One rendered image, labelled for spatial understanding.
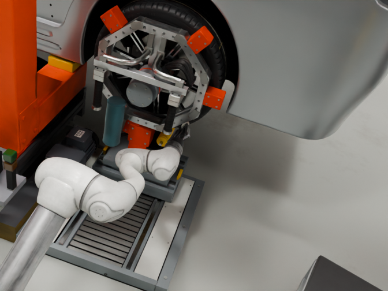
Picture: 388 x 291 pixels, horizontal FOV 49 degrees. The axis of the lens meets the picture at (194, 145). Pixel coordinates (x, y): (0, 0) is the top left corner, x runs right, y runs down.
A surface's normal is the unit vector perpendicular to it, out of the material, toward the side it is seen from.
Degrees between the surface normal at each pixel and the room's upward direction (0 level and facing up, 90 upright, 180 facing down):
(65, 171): 24
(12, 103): 90
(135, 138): 90
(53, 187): 41
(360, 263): 0
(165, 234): 0
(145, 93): 90
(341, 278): 0
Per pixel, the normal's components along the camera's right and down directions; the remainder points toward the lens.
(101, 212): -0.12, 0.27
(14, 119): -0.25, 0.57
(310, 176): 0.22, -0.76
